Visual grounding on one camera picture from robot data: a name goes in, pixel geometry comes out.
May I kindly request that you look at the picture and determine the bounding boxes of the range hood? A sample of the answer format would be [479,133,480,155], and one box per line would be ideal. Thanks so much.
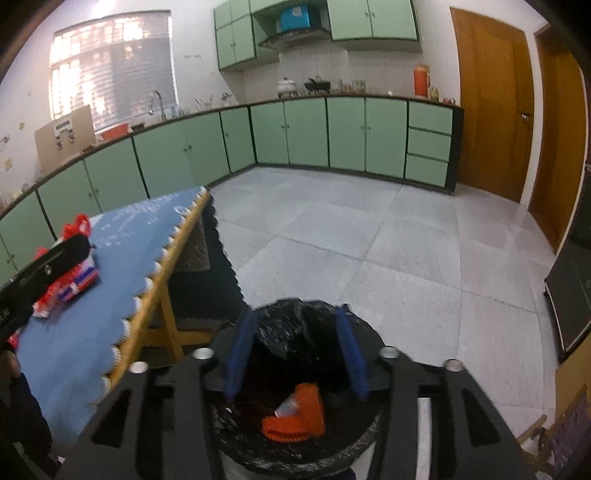
[257,25,332,49]

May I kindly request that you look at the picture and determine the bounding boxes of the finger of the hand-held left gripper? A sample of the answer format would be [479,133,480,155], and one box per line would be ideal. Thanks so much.
[9,234,92,301]

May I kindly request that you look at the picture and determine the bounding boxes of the green lower kitchen cabinets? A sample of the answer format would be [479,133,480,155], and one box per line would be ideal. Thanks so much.
[0,95,465,287]

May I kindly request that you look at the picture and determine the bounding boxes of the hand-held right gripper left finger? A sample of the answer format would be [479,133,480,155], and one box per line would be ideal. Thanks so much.
[55,310,259,480]

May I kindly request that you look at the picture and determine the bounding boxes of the black trash bin with bag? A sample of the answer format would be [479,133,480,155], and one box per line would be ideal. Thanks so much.
[205,299,398,478]

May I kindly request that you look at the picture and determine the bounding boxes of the window with blinds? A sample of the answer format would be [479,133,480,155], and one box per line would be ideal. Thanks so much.
[48,11,178,130]

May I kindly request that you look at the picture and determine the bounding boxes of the person's left forearm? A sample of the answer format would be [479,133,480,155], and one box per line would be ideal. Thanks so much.
[0,344,58,480]

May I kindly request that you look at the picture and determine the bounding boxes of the orange thermos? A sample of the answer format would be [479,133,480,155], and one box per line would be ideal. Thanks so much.
[414,63,431,97]

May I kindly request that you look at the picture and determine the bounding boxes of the black appliance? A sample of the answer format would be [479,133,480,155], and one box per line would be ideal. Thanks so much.
[544,244,591,363]

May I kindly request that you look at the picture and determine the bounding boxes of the cardboard box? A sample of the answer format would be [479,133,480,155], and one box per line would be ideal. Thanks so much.
[34,104,98,174]

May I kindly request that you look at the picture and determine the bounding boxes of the wooden table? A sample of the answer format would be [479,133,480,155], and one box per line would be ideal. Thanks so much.
[108,194,213,384]

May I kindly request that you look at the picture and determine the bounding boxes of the blue box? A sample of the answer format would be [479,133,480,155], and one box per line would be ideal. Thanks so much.
[279,4,311,32]

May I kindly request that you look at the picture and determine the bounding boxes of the orange snack wrapper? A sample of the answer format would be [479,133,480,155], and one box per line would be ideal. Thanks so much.
[261,382,328,445]

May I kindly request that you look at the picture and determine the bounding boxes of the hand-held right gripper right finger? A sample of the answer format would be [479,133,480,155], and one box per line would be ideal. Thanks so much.
[335,304,539,480]

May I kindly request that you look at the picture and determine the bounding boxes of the wooden frame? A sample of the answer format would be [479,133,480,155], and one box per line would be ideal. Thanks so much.
[517,383,591,476]

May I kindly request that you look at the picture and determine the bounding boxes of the blue printed table mat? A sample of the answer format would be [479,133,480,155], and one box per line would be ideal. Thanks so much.
[14,187,252,446]

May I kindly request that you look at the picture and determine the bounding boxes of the red white snack wrapper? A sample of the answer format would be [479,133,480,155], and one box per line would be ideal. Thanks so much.
[32,213,101,320]

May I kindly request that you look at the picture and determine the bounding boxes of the green upper kitchen cabinet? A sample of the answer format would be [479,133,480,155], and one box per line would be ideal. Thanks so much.
[325,0,423,51]
[213,0,280,72]

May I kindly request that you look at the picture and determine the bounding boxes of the metal faucet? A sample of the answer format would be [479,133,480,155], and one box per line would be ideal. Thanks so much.
[148,90,167,121]

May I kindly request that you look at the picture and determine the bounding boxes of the brown woven item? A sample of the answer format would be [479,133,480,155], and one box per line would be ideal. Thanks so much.
[184,220,212,273]

